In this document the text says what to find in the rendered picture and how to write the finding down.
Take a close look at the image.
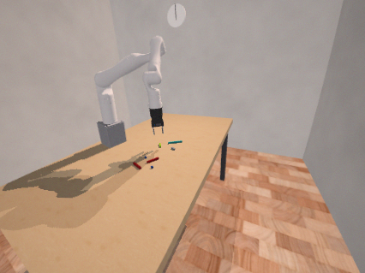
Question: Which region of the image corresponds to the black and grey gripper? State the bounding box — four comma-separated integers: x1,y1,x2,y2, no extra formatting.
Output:
148,99,164,131

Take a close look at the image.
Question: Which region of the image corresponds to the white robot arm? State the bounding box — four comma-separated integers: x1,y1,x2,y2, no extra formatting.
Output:
94,36,165,124

